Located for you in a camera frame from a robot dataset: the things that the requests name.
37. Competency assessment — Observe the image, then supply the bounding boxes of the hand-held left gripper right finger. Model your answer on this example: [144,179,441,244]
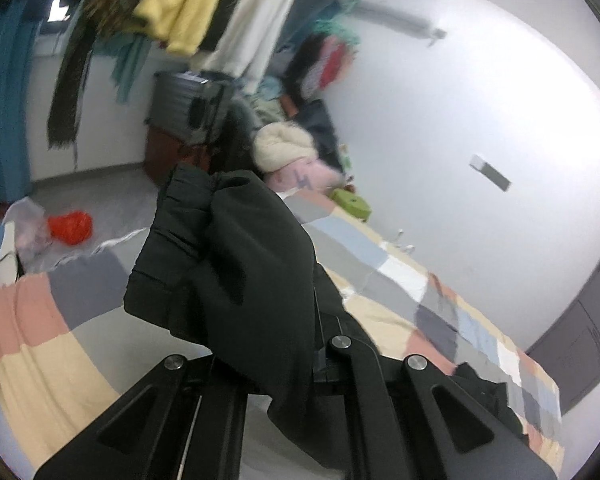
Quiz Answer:
[312,335,555,480]

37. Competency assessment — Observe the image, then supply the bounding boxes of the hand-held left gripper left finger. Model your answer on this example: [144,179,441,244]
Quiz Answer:
[33,354,248,480]

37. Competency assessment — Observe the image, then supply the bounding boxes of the black jacket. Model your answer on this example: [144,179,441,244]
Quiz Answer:
[123,162,530,469]

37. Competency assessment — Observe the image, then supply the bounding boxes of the red and pink hanging clothes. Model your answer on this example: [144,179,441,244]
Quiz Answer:
[285,33,356,102]

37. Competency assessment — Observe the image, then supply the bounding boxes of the patchwork checkered bed blanket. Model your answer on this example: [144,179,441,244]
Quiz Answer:
[0,191,566,480]

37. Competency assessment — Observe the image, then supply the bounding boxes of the green plush toy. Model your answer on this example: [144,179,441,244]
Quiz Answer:
[330,188,372,222]

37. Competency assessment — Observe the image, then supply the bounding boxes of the grey door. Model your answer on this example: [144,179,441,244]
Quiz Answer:
[525,255,600,413]

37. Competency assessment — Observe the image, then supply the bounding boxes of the red plastic bag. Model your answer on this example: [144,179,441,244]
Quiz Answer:
[48,211,94,246]

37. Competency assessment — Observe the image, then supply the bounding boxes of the clear plastic bag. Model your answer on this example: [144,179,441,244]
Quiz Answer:
[3,197,54,254]

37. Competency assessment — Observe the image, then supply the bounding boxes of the pink pillow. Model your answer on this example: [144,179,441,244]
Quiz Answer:
[263,158,346,194]

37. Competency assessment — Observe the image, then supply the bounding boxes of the brown wooden cabinet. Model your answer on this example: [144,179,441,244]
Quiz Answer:
[144,125,211,185]

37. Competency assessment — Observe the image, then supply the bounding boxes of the cream fluffy pillow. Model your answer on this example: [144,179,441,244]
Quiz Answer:
[253,123,319,173]

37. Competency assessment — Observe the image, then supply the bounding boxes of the grey ribbed suitcase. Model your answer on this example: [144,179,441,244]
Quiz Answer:
[147,71,234,144]

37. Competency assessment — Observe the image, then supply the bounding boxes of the black striped hanging scarf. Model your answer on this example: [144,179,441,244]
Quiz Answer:
[47,20,97,152]

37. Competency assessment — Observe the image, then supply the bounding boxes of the blue curtain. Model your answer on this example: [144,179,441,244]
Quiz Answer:
[0,0,45,213]

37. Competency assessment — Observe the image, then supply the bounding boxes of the teal hanging garment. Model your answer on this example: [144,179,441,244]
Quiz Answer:
[98,35,152,105]

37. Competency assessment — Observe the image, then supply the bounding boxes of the cream hanging garment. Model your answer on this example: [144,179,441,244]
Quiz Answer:
[190,0,310,95]

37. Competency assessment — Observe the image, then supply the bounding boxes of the yellow hanging garment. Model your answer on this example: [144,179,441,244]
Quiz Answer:
[133,0,237,57]

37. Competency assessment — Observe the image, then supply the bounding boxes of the wall power socket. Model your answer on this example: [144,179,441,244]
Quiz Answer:
[469,154,512,193]

